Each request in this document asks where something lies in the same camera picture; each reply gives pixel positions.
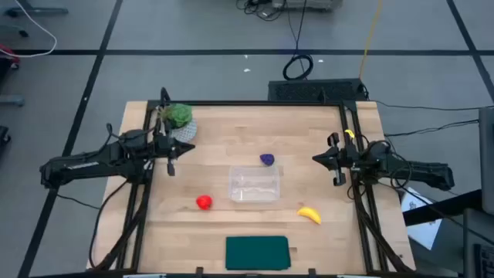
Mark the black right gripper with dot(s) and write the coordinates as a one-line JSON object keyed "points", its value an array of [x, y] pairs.
{"points": [[347, 160]]}

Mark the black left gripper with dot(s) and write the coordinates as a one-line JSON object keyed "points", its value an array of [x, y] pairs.
{"points": [[164, 148]]}

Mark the yellow toy banana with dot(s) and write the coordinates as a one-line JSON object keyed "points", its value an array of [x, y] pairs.
{"points": [[310, 214]]}

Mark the red toy fruit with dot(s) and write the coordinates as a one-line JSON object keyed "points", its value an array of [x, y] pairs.
{"points": [[204, 202]]}

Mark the purple toy grapes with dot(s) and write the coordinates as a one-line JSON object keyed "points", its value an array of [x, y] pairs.
{"points": [[267, 159]]}

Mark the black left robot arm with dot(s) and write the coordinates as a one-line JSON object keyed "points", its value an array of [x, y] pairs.
{"points": [[96, 164]]}

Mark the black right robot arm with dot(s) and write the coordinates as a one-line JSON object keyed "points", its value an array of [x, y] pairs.
{"points": [[420, 173]]}

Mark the clear plastic tupperware container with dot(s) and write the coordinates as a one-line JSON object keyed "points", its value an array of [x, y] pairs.
{"points": [[247, 193]]}

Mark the yellow clip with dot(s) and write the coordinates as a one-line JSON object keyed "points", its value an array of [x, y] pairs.
{"points": [[349, 133]]}

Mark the succulent in triangle-patterned pot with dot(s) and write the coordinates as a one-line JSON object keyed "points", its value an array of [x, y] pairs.
{"points": [[179, 114]]}

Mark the black perforated computer case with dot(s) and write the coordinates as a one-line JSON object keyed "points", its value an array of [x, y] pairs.
{"points": [[308, 90]]}

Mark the black table edge clamp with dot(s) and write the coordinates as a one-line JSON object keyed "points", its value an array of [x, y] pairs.
{"points": [[199, 271], [312, 272]]}

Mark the dark green cloth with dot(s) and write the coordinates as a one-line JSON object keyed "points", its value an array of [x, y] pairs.
{"points": [[256, 253]]}

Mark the white paper sheet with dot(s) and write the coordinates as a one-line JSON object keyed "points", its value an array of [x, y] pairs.
{"points": [[424, 231]]}

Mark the black desk beam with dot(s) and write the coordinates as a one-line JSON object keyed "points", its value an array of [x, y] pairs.
{"points": [[444, 208]]}

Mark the grey device box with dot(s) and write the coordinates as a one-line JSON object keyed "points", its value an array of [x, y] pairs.
{"points": [[308, 4]]}

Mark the grey cabinet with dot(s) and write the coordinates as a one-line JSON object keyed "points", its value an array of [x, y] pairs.
{"points": [[487, 154]]}

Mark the grey desk with keyboard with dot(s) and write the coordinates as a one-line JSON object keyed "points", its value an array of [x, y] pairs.
{"points": [[469, 239]]}

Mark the grey table foot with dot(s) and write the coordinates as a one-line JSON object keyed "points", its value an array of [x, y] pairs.
{"points": [[38, 11], [11, 101]]}

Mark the black object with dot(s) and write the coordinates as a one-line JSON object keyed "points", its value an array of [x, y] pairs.
{"points": [[4, 135]]}

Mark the black caster wheel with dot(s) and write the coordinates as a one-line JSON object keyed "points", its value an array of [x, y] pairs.
{"points": [[23, 33]]}

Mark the red object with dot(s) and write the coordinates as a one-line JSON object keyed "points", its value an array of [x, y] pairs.
{"points": [[9, 54]]}

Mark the black metal table frame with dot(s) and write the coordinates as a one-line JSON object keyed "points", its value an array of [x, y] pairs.
{"points": [[247, 103]]}

